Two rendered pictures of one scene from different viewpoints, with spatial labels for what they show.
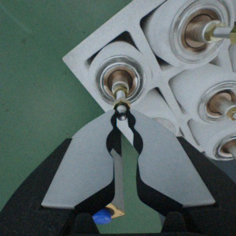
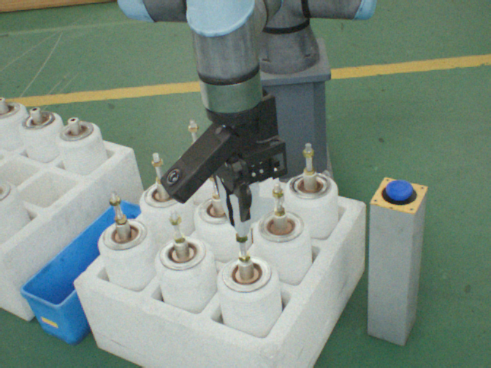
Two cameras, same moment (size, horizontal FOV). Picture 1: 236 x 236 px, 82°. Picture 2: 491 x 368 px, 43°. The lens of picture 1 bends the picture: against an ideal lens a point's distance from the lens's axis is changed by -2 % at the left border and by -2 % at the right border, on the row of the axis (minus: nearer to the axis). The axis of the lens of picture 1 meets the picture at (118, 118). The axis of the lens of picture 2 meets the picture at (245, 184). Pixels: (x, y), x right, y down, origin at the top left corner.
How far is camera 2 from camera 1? 0.81 m
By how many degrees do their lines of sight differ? 47
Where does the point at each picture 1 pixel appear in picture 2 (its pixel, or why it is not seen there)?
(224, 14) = (166, 249)
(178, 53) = (202, 254)
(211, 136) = not seen: hidden behind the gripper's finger
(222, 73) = (199, 225)
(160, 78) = not seen: hidden behind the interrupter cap
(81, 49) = (250, 344)
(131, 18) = (199, 320)
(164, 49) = (204, 264)
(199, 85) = (216, 231)
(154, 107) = (257, 246)
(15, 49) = not seen: outside the picture
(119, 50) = (222, 287)
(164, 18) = (186, 277)
